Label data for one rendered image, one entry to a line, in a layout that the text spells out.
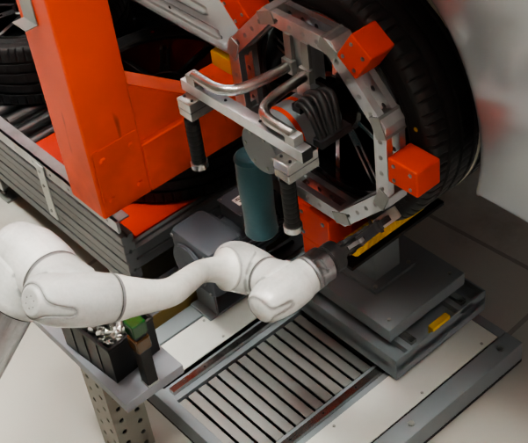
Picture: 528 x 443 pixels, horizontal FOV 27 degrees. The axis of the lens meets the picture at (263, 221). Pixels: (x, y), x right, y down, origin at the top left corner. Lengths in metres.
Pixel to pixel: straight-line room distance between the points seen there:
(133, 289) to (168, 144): 0.85
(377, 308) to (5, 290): 1.15
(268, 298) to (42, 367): 1.10
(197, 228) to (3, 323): 0.90
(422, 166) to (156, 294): 0.64
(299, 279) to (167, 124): 0.70
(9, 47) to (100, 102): 1.08
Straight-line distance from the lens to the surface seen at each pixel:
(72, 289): 2.12
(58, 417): 3.22
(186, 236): 3.03
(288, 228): 2.46
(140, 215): 3.34
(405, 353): 2.98
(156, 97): 2.90
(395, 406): 2.98
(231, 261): 2.53
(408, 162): 2.43
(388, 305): 3.02
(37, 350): 3.41
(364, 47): 2.33
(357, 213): 2.66
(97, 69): 2.73
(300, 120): 2.54
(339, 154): 2.78
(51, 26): 2.62
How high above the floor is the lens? 2.41
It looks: 41 degrees down
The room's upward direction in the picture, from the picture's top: 8 degrees counter-clockwise
